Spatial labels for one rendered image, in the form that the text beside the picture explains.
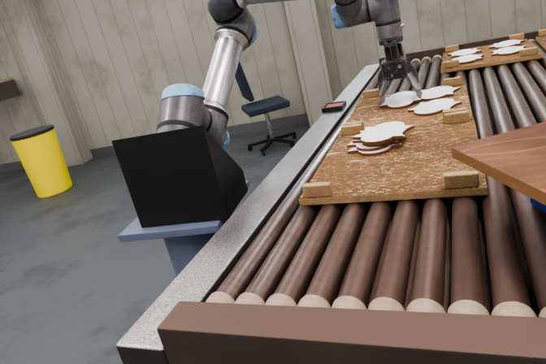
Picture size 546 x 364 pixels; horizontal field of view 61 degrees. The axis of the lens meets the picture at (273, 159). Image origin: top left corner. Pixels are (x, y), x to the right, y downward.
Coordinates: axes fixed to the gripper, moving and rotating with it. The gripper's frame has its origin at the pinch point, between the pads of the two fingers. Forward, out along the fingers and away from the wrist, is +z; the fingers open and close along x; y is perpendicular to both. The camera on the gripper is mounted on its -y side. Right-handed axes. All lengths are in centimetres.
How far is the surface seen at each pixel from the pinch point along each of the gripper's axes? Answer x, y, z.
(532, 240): 23, 83, 1
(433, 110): 9.9, 17.6, -0.2
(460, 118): 16.4, 29.2, -0.7
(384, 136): -0.6, 43.1, -3.3
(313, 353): -3, 109, -1
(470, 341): 14, 108, -3
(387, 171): 1, 57, 0
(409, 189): 6, 67, 0
